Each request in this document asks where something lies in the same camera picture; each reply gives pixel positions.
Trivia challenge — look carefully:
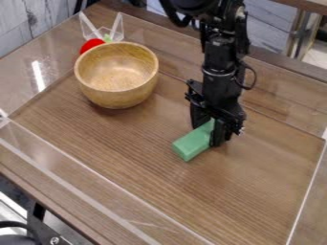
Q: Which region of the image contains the clear acrylic corner piece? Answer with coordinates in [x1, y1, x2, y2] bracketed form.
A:
[77, 12, 124, 42]

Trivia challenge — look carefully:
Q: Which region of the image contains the green rectangular block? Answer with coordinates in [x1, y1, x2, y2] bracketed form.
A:
[172, 120, 213, 162]

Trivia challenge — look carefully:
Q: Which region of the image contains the black cable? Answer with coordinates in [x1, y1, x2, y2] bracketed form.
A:
[0, 217, 36, 245]

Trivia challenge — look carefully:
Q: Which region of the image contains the wooden table leg background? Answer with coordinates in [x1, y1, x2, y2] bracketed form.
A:
[284, 10, 323, 60]

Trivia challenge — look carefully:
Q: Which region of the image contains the light wooden bowl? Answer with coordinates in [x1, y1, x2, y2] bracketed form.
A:
[75, 41, 159, 109]

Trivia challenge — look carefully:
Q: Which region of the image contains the black table leg bracket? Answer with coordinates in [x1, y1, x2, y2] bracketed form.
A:
[27, 202, 72, 245]

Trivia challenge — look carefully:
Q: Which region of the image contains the small green object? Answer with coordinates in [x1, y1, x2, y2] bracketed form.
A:
[104, 34, 112, 42]

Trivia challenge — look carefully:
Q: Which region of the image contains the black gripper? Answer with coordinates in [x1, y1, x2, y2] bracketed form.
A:
[185, 79, 247, 147]

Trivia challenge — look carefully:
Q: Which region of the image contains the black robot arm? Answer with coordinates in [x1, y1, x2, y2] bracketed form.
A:
[159, 0, 252, 146]

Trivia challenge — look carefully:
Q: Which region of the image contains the red ball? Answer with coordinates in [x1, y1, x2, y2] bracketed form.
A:
[79, 38, 104, 54]

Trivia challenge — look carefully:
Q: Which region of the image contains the clear acrylic front barrier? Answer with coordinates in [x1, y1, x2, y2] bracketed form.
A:
[0, 111, 213, 245]

